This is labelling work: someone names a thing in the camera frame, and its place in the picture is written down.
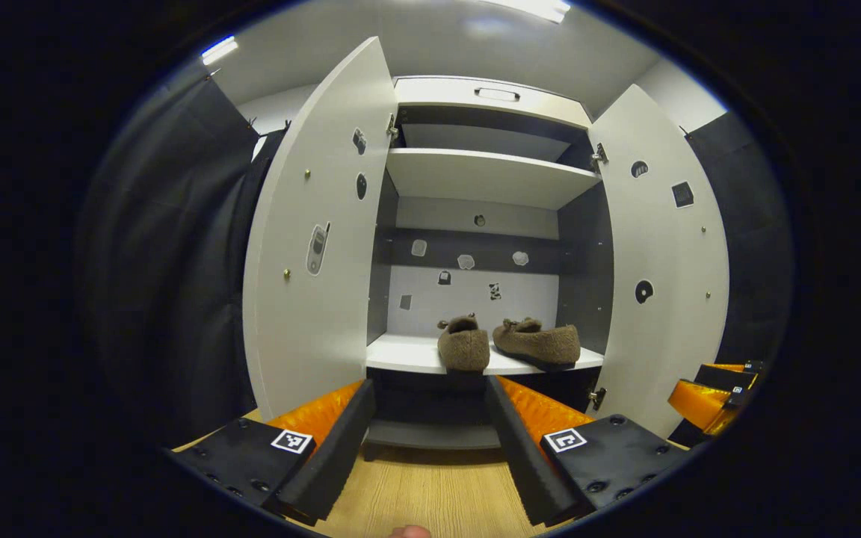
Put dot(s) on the white cabinet drawer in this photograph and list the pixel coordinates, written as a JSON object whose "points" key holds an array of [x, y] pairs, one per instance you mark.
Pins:
{"points": [[438, 93]]}

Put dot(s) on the black backdrop cloth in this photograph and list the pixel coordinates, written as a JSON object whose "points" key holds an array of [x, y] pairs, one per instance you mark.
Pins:
{"points": [[161, 261]]}

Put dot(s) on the brown fuzzy shoe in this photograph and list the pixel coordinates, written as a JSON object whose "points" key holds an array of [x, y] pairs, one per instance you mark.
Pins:
{"points": [[464, 347], [542, 344]]}

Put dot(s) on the white cabinet door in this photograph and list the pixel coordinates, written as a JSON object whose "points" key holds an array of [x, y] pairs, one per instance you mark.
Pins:
{"points": [[670, 246], [318, 336]]}

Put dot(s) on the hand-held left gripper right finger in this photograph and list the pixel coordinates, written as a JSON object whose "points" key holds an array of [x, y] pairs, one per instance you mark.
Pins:
{"points": [[524, 456]]}

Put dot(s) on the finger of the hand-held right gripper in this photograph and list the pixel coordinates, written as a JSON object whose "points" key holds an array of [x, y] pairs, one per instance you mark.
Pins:
{"points": [[726, 376], [699, 403]]}

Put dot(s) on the long ceiling light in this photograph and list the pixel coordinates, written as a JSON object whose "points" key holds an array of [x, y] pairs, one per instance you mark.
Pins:
{"points": [[535, 7], [219, 50]]}

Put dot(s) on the white grey shoe cabinet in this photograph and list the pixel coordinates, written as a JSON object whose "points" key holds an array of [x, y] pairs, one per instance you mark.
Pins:
{"points": [[490, 175]]}

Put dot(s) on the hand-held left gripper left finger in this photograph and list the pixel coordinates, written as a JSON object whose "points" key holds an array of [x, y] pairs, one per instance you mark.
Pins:
{"points": [[333, 448]]}

